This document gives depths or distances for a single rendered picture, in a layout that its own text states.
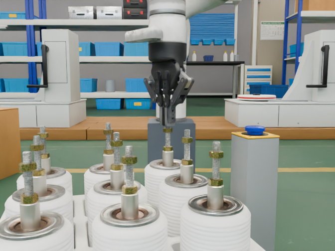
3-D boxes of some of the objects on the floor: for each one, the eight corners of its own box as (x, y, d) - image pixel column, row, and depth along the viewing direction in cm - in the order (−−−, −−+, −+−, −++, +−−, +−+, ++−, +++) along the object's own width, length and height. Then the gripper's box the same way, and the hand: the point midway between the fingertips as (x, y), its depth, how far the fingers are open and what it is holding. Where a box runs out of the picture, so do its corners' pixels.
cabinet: (237, 103, 641) (238, 66, 632) (261, 103, 642) (262, 66, 633) (244, 105, 584) (245, 65, 575) (271, 105, 585) (272, 65, 576)
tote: (248, 108, 530) (249, 84, 525) (273, 108, 534) (274, 84, 529) (259, 111, 481) (260, 84, 476) (287, 110, 484) (288, 84, 480)
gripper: (207, 38, 63) (205, 127, 65) (159, 44, 73) (159, 121, 75) (177, 35, 58) (177, 131, 60) (130, 42, 68) (132, 124, 71)
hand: (167, 116), depth 68 cm, fingers closed
